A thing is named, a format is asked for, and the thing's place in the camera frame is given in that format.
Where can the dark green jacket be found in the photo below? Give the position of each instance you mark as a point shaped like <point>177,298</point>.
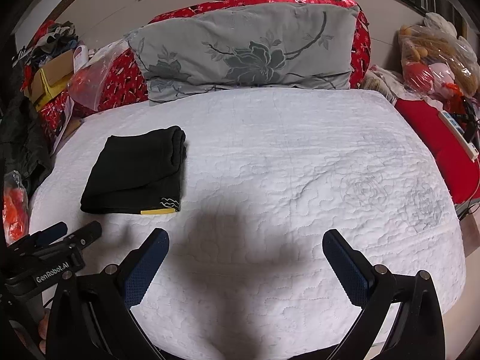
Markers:
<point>24,145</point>

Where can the orange item in plastic bag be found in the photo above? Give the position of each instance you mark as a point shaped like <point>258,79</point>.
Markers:
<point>15,213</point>

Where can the red patterned quilt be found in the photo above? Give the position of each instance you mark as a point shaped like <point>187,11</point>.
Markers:
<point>125,84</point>

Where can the grey floral pillow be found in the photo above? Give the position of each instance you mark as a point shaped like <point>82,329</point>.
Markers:
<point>281,44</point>

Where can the white power strip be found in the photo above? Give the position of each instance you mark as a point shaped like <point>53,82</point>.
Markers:
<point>458,133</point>

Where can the bagged plush toys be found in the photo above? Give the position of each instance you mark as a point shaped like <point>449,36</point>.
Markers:
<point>436,61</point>

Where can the pile of clothes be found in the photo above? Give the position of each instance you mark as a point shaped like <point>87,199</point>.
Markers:
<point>50,41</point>

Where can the clear plastic bag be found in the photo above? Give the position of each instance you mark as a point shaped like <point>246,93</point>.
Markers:
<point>86,85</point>

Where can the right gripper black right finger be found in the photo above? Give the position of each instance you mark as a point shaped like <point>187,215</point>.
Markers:
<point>417,331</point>

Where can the white quilted mattress cover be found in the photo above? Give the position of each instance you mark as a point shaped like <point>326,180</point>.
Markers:
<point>268,171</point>

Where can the cardboard box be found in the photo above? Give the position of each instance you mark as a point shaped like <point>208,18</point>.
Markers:
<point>50,80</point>

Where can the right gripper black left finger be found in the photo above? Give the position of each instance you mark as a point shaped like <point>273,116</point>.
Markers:
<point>91,315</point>

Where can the red bedside cloth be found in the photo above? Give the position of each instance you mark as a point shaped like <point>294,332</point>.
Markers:
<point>460,173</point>

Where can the black pants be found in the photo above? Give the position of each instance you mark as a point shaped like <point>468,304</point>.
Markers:
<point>137,174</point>

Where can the white paper sheets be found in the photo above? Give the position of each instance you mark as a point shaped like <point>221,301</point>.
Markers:
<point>67,127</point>

